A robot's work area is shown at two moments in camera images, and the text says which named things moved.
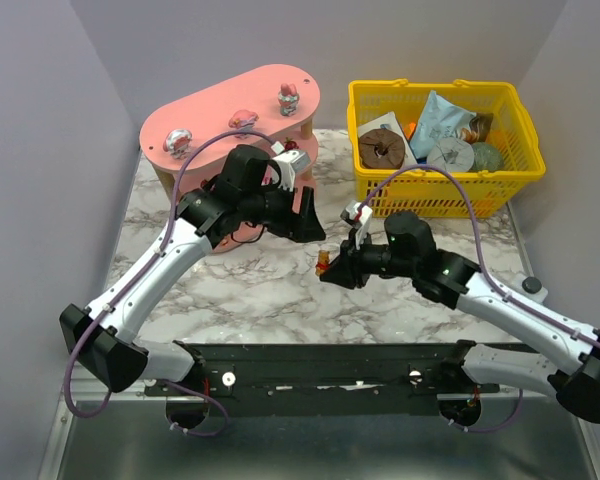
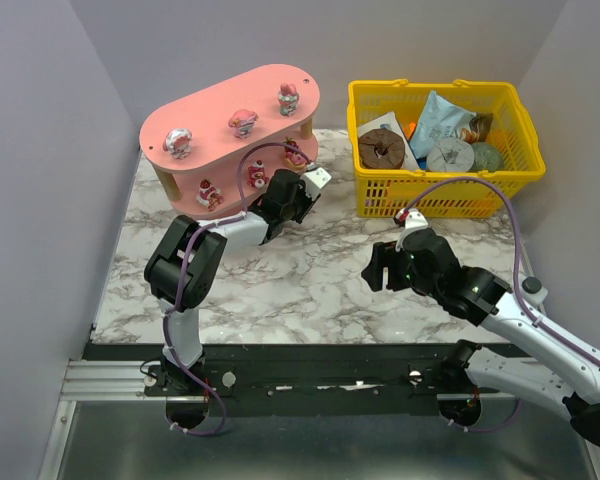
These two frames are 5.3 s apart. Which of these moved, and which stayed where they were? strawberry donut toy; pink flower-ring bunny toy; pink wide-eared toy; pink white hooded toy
Moved: strawberry donut toy
Stayed: pink wide-eared toy; pink white hooded toy; pink flower-ring bunny toy
